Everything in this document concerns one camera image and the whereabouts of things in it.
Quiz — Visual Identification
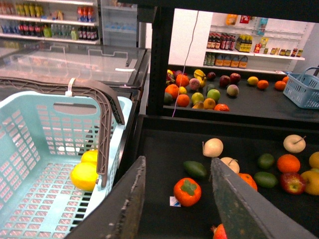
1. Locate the large light blue basket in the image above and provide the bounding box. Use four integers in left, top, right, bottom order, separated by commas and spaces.
0, 91, 126, 239

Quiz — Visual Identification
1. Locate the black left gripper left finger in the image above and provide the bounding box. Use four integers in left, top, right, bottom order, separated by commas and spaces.
67, 156, 146, 239

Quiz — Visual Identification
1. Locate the glass top freezer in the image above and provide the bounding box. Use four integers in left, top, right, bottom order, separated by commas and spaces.
0, 40, 150, 89

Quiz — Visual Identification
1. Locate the orange front tray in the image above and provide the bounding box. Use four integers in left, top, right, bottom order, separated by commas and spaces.
301, 170, 319, 196

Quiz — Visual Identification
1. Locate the large yellow lemon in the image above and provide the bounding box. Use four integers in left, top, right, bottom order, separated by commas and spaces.
70, 162, 98, 192

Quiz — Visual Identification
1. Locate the dark green avocado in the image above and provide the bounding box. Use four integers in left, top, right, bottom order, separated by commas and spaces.
183, 161, 207, 179

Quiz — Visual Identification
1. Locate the green lime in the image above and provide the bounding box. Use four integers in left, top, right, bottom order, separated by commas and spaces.
257, 153, 275, 170
253, 171, 278, 189

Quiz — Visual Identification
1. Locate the white drinks shelf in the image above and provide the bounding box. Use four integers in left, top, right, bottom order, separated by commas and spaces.
0, 0, 101, 45

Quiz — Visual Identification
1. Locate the white round pear with stem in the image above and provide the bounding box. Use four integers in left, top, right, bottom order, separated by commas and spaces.
283, 134, 306, 153

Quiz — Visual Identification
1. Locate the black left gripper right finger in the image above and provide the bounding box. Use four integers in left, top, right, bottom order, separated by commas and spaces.
210, 157, 315, 239

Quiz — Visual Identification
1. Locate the tangerine front tray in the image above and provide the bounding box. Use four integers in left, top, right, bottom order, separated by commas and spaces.
277, 154, 301, 173

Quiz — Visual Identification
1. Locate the white round pear left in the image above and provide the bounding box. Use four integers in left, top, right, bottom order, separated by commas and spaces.
220, 157, 240, 174

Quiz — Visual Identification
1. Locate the orange persimmon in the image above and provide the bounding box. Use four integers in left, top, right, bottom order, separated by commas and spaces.
173, 178, 202, 207

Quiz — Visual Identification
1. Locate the yellow apple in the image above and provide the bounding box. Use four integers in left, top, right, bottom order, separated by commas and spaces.
309, 151, 319, 169

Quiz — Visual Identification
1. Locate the red apple front tray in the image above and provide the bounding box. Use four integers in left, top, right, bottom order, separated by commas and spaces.
280, 172, 306, 195

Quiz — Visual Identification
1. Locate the small blue plastic basket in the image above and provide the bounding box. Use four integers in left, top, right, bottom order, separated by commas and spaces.
283, 67, 319, 110

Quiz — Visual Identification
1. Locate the white onion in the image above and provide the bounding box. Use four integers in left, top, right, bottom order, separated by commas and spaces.
202, 138, 224, 158

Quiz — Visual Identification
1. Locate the white condiment shelf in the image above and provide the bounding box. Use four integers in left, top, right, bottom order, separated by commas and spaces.
203, 12, 315, 75

